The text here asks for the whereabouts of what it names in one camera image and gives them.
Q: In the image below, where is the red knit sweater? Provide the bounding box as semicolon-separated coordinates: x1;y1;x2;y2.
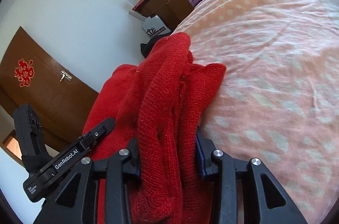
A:
83;33;226;223

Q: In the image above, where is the black clothes pile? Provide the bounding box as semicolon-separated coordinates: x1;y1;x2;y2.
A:
140;32;172;59

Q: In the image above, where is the brown wooden door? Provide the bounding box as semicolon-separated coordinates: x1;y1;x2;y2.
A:
1;28;98;151

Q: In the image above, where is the red double happiness sticker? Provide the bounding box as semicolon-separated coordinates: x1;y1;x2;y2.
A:
14;58;35;88

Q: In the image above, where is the polka dot bed quilt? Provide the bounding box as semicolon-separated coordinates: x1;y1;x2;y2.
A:
176;0;338;223

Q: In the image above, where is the white paper bag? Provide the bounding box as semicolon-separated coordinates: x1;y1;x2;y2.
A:
141;15;171;38

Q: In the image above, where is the metal door handle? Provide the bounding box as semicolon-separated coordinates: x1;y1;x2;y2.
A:
60;70;72;81

